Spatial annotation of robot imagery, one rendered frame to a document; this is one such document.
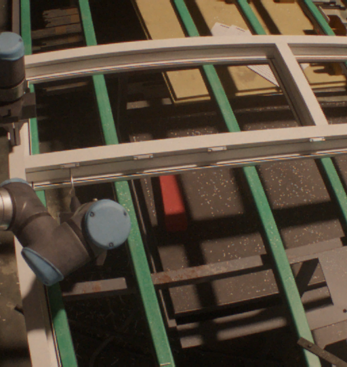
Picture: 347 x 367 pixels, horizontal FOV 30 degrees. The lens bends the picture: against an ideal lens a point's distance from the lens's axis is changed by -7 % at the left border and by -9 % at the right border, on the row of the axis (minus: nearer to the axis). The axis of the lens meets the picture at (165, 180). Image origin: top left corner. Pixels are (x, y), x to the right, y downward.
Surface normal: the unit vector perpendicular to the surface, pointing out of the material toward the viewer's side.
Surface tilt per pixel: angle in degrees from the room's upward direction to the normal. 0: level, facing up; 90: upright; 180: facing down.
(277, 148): 90
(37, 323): 0
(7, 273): 0
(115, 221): 37
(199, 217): 0
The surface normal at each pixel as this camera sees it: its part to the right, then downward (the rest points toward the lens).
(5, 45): 0.14, -0.64
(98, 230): 0.37, -0.10
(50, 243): -0.09, -0.57
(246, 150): 0.19, 0.76
